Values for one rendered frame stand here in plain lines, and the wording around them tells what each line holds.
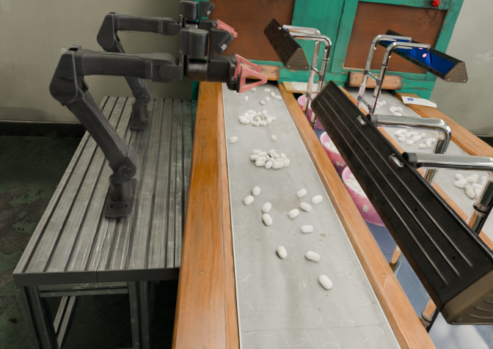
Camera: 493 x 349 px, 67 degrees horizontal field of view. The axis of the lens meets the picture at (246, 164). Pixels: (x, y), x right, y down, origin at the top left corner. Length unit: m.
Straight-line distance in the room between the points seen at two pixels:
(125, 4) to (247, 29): 1.07
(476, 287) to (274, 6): 1.76
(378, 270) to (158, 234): 0.56
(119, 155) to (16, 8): 2.04
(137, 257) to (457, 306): 0.74
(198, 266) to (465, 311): 0.53
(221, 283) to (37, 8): 2.47
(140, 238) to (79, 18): 2.09
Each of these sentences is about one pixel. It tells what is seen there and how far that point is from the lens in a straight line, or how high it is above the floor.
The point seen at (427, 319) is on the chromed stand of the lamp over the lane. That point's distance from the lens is 0.86.
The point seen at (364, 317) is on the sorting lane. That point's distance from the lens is 0.85.
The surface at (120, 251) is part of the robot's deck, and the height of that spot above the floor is 0.67.
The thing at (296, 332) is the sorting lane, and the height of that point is 0.74.
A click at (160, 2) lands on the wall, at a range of 2.82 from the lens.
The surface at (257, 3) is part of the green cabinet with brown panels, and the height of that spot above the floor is 1.15.
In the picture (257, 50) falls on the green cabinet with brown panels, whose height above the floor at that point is 0.92.
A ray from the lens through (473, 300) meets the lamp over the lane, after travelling 0.45.
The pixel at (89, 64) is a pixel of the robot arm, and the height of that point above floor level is 1.08.
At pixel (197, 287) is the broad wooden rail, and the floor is 0.76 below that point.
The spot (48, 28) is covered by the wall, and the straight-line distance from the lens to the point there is 2.97.
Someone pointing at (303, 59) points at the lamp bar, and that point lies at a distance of 1.27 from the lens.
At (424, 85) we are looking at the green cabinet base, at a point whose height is 0.81.
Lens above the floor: 1.35
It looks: 29 degrees down
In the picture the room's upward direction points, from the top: 7 degrees clockwise
